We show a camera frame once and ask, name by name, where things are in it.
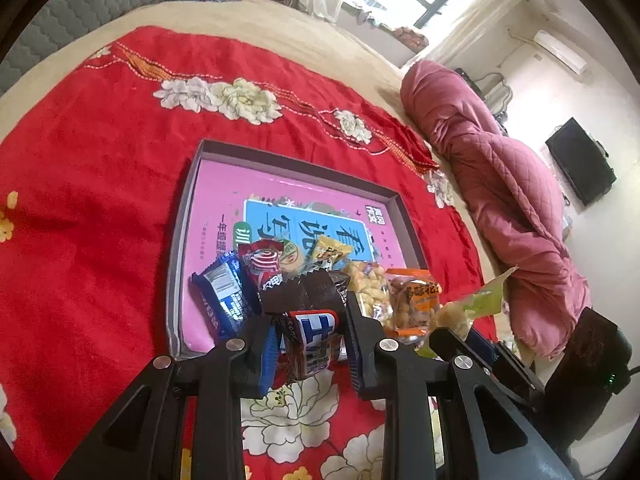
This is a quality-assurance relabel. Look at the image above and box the green snack packet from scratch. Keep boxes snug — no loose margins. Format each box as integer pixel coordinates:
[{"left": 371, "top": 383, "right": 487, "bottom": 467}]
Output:
[{"left": 427, "top": 265, "right": 520, "bottom": 353}]

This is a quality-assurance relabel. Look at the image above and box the blue cookie packet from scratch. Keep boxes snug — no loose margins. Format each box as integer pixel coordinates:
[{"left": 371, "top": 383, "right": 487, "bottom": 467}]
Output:
[{"left": 190, "top": 251, "right": 263, "bottom": 341}]

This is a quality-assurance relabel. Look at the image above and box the clear packet of yellow puffs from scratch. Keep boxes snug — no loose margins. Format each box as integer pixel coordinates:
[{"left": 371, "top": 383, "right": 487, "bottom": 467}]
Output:
[{"left": 342, "top": 259, "right": 393, "bottom": 328}]

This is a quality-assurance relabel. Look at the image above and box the pink quilt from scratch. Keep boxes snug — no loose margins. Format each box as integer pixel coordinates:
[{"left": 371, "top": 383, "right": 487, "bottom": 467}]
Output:
[{"left": 399, "top": 59, "right": 593, "bottom": 358}]

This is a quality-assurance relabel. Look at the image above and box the patterned cloth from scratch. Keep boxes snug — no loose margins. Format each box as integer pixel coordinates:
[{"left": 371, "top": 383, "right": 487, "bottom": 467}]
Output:
[{"left": 392, "top": 25, "right": 431, "bottom": 52}]

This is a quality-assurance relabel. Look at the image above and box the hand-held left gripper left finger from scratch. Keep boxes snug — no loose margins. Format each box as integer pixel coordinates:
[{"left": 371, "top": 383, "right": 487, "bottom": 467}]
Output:
[{"left": 55, "top": 312, "right": 281, "bottom": 480}]

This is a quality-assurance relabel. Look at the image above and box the red floral blanket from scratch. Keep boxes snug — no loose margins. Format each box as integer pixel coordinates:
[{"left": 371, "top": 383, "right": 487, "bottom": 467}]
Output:
[{"left": 0, "top": 25, "right": 496, "bottom": 480}]

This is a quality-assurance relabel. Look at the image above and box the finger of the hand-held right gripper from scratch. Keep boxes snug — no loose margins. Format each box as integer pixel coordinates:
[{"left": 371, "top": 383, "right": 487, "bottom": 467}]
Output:
[
  {"left": 429, "top": 326, "right": 488, "bottom": 376},
  {"left": 469, "top": 332, "right": 546, "bottom": 403}
]

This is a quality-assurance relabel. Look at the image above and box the white air conditioner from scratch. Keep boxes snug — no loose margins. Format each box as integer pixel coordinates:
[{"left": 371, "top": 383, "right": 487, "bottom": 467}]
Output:
[{"left": 532, "top": 30, "right": 588, "bottom": 73}]

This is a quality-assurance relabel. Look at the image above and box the black television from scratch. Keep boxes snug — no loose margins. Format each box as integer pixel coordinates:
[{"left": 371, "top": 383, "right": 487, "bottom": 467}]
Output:
[{"left": 545, "top": 117, "right": 617, "bottom": 207}]

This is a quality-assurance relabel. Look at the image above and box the black chocolate bar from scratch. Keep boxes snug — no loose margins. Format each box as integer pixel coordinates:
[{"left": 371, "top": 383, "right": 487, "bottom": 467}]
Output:
[{"left": 262, "top": 269, "right": 352, "bottom": 382}]

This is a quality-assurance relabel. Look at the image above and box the orange peanut packet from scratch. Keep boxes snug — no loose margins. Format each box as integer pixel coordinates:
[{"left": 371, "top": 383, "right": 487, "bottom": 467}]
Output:
[{"left": 385, "top": 267, "right": 446, "bottom": 346}]

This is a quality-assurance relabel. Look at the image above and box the red candy packet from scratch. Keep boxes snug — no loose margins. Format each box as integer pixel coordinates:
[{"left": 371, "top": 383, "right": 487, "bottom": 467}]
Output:
[{"left": 236, "top": 239, "right": 303, "bottom": 293}]

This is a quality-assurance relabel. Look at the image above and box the grey cardboard box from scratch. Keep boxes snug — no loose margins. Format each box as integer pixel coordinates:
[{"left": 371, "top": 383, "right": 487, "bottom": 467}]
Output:
[{"left": 165, "top": 138, "right": 431, "bottom": 361}]

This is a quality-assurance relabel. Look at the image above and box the yellow cake packet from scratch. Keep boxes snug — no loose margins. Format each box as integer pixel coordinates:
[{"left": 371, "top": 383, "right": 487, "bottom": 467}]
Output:
[{"left": 305, "top": 235, "right": 353, "bottom": 273}]

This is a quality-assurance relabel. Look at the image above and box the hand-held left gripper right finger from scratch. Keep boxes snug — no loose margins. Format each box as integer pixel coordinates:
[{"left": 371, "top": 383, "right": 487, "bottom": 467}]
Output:
[{"left": 342, "top": 292, "right": 576, "bottom": 480}]

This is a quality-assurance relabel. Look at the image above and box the grey quilted headboard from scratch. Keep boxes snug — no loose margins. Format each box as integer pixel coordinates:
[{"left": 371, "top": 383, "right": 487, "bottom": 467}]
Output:
[{"left": 0, "top": 0, "right": 221, "bottom": 96}]

